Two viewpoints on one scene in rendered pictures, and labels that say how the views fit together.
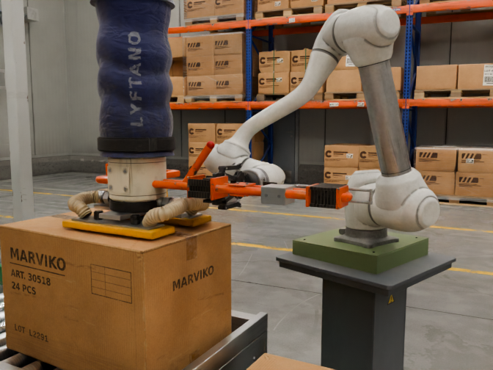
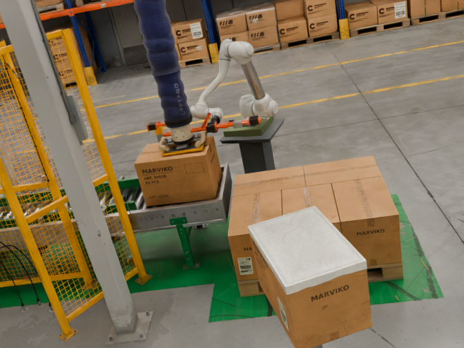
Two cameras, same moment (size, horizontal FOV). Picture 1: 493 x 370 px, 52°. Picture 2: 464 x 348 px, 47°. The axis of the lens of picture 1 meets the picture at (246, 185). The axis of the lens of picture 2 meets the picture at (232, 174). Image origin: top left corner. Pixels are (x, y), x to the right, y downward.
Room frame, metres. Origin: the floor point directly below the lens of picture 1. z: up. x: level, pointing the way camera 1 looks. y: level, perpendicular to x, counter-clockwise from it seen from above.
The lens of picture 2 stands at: (-2.45, 1.37, 2.52)
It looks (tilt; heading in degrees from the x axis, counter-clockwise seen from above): 25 degrees down; 341
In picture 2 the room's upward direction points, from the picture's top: 12 degrees counter-clockwise
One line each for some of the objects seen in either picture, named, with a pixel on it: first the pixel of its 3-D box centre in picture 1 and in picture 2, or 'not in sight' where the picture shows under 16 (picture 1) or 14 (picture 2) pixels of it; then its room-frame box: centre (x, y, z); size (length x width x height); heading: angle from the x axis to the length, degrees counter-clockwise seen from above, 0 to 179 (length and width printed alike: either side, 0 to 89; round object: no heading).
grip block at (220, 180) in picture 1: (207, 186); (211, 127); (1.40, 0.11, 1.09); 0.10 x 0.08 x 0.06; 151
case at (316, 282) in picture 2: not in sight; (306, 273); (-0.41, 0.36, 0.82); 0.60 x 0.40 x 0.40; 171
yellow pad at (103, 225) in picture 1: (117, 221); (182, 148); (1.43, 0.37, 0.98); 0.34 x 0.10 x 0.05; 61
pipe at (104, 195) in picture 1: (138, 202); (183, 139); (1.52, 0.33, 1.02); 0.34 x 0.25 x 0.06; 61
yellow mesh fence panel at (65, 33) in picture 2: not in sight; (66, 190); (1.23, 1.33, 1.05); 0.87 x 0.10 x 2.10; 114
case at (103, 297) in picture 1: (117, 286); (180, 170); (1.56, 0.41, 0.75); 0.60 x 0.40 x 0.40; 58
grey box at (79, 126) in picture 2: not in sight; (65, 119); (0.93, 1.19, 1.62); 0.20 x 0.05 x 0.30; 62
